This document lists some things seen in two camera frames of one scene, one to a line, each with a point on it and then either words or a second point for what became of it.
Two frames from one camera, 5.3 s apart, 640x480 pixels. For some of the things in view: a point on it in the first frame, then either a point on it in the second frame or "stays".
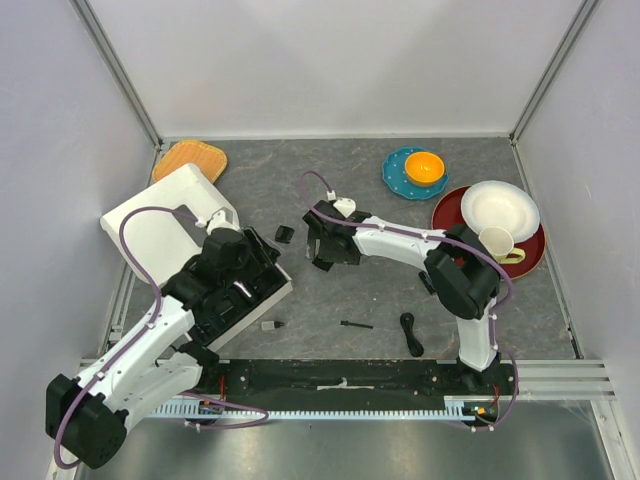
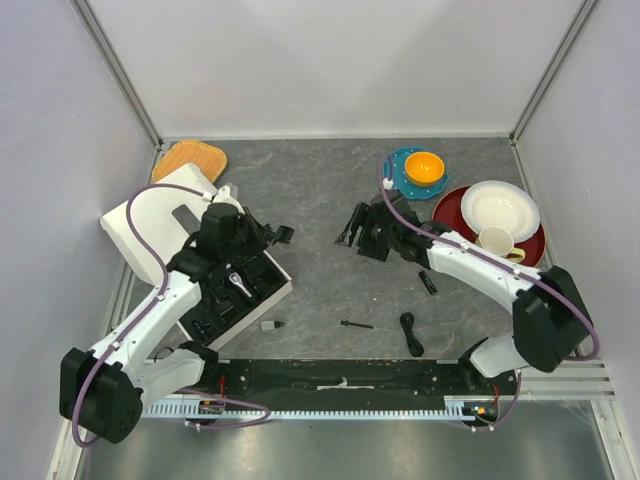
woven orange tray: [209, 159] stays
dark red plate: [448, 213] stays
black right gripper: [344, 258] -> [357, 219]
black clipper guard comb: [284, 234] stays
